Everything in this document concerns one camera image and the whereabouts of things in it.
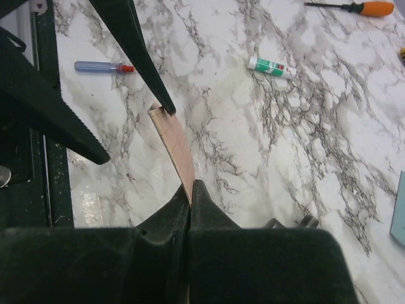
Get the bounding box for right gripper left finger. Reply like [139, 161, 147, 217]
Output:
[132, 186, 190, 303]

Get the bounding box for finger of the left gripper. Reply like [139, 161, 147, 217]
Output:
[1, 28, 110, 165]
[90, 0, 176, 114]

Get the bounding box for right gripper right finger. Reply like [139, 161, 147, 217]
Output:
[189, 180, 244, 303]

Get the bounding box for brown paper letter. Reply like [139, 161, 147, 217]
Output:
[148, 103, 196, 205]

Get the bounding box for green glue tube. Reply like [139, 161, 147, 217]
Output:
[247, 57, 297, 80]

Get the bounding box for black metal T bar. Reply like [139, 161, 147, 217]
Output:
[264, 215, 320, 229]

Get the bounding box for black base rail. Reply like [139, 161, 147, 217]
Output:
[1, 1, 73, 229]

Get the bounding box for orange handled screwdriver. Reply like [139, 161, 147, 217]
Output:
[304, 1, 395, 18]

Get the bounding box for yellow handled pliers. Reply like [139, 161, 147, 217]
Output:
[399, 47, 405, 65]

